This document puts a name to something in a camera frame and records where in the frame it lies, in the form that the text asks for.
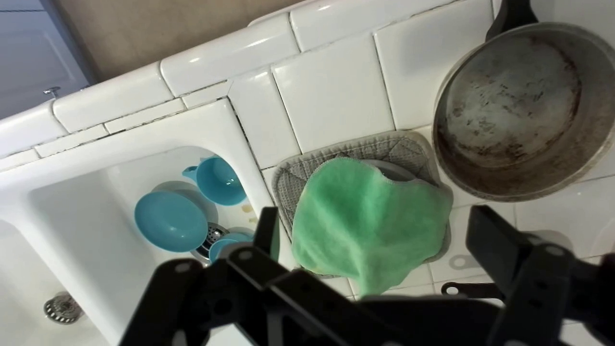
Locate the grey quilted pot holder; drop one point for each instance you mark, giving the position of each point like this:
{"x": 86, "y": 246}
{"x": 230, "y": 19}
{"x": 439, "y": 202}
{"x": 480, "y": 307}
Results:
{"x": 401, "y": 153}

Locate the blue bowl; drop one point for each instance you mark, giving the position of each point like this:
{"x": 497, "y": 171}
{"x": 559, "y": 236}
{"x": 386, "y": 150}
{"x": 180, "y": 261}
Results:
{"x": 170, "y": 221}

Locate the grey metal pan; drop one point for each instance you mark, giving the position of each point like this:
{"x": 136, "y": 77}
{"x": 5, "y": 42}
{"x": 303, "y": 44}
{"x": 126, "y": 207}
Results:
{"x": 530, "y": 109}

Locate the green cloth covered lid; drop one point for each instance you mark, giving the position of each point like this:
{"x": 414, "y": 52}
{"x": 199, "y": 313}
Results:
{"x": 359, "y": 223}

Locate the white kitchen sink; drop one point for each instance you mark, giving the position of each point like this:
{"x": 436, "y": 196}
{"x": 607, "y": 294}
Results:
{"x": 76, "y": 207}

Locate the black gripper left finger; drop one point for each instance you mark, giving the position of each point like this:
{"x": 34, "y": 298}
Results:
{"x": 249, "y": 288}

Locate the small blue cup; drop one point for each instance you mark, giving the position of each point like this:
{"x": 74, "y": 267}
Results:
{"x": 224, "y": 244}

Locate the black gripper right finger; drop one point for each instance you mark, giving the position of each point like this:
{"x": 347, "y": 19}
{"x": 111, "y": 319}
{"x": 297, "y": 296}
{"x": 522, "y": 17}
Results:
{"x": 543, "y": 282}

